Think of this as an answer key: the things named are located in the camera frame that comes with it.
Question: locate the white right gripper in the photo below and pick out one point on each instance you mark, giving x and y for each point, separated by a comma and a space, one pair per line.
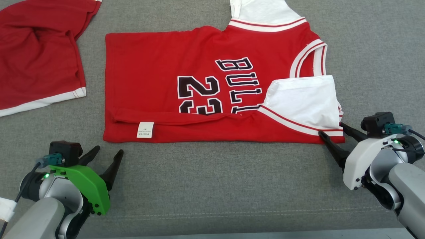
362, 159

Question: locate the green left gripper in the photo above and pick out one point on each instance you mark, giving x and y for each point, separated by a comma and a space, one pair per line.
89, 186

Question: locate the red shorts with white trim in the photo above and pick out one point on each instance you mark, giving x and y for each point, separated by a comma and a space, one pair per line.
36, 56

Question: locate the red Bulls 23 jersey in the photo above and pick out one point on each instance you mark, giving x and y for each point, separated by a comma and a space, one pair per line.
186, 66

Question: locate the white tape tag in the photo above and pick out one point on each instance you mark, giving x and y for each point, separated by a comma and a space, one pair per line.
6, 209

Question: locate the grey fabric sofa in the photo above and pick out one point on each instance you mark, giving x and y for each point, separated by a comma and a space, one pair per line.
212, 186

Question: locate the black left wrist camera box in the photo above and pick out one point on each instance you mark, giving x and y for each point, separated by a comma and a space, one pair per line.
64, 151

